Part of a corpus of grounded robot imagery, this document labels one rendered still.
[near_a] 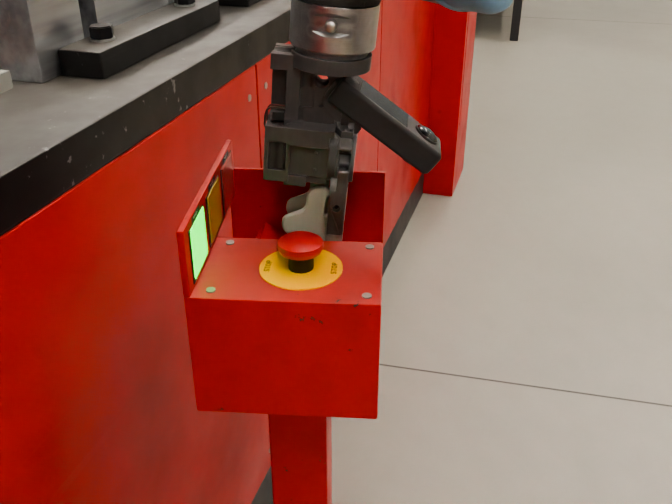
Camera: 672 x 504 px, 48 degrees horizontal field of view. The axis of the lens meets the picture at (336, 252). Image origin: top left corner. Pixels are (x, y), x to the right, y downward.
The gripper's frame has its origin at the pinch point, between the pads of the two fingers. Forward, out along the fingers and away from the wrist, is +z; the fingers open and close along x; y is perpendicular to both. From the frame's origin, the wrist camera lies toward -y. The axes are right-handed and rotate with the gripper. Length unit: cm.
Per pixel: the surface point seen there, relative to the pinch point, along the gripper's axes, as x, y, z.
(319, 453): 8.1, -0.5, 19.4
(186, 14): -31.9, 22.7, -14.3
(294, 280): 12.1, 3.0, -3.7
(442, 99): -175, -26, 38
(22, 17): -10.8, 34.4, -17.2
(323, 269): 10.1, 0.7, -3.9
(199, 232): 11.3, 11.2, -6.8
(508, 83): -311, -72, 68
